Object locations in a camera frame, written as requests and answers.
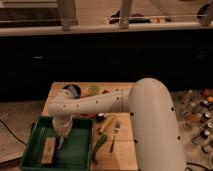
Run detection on white handled brush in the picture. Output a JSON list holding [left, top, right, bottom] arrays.
[[96, 113, 105, 121]]

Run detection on spice bottle rack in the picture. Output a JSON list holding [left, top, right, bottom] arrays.
[[174, 90, 213, 154]]

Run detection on blue sponge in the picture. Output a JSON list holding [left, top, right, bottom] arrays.
[[68, 86, 79, 98]]

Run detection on black floor cable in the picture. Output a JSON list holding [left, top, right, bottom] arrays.
[[0, 118, 28, 146]]

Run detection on green plastic tray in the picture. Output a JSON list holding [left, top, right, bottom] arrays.
[[20, 116, 93, 171]]

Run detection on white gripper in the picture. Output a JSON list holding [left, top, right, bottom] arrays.
[[52, 116, 73, 138]]

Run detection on orange bowl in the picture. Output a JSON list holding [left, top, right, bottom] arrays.
[[80, 113, 96, 118]]

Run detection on green chili pepper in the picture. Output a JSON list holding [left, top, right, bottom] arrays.
[[92, 134, 108, 164]]

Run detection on grey towel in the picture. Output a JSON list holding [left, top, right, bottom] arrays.
[[57, 137, 65, 150]]

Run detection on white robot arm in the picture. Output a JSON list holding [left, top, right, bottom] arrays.
[[48, 78, 186, 171]]

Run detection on green cup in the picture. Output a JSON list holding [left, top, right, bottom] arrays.
[[88, 85, 99, 95]]

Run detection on dark bowl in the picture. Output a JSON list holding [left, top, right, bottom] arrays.
[[63, 84, 81, 99]]

